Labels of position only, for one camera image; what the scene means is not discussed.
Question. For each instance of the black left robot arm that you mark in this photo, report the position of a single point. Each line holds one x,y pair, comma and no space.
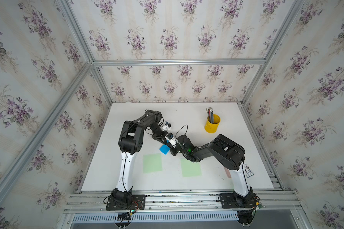
130,143

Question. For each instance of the aluminium rail frame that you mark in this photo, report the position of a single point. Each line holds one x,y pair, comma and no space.
164,206

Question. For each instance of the blue square paper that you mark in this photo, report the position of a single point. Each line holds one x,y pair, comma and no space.
164,149

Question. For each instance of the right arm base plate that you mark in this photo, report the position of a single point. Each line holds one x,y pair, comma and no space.
235,201

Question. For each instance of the yellow metal pencil bucket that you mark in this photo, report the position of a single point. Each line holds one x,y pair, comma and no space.
212,127

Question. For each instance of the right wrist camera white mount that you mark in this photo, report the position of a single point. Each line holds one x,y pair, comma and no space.
171,139

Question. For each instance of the left green paper sheet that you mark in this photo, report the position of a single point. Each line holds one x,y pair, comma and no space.
152,163

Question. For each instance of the pen package box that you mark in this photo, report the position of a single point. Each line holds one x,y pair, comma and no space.
248,171

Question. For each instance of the green paper sheet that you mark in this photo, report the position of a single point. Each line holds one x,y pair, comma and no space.
152,163
190,169

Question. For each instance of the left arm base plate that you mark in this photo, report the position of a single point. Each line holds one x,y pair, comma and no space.
133,203

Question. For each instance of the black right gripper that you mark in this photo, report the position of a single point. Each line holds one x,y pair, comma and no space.
172,151

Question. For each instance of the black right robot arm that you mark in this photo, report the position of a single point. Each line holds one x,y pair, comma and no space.
229,153

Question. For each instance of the right green paper sheet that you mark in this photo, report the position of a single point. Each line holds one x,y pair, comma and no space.
190,169

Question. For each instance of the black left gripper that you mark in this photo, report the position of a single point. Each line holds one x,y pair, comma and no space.
161,137

